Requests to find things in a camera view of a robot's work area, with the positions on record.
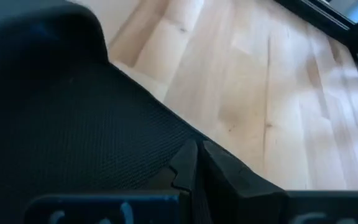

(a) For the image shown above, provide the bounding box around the black aluminium table frame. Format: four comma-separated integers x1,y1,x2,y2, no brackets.
273,0,358,116

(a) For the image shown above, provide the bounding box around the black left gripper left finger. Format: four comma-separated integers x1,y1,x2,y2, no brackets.
169,138,198,192

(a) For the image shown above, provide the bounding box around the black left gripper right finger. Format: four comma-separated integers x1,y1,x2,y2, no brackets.
202,139,290,224

